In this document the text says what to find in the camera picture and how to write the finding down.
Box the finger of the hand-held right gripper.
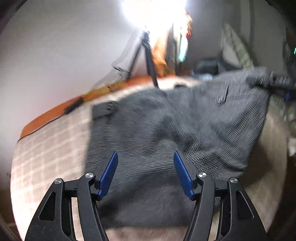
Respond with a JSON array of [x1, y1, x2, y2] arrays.
[[246, 71, 296, 101]]

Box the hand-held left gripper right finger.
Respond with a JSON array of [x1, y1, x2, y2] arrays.
[[173, 151, 268, 241]]

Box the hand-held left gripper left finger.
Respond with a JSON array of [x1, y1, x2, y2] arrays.
[[24, 151, 119, 241]]

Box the grey corduroy pants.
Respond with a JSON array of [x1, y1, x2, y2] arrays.
[[83, 67, 272, 229]]

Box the checked pillow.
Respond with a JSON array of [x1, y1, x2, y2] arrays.
[[221, 23, 255, 70]]

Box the checked beige blanket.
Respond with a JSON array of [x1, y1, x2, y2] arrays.
[[10, 77, 289, 241]]

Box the dark storage box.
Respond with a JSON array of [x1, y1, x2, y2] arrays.
[[193, 58, 234, 76]]

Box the orange bed sheet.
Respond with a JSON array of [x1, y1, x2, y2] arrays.
[[18, 75, 176, 141]]

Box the orange curtain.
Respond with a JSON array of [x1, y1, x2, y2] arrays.
[[151, 14, 193, 77]]

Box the black tripod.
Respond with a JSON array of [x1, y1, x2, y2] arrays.
[[128, 31, 160, 88]]

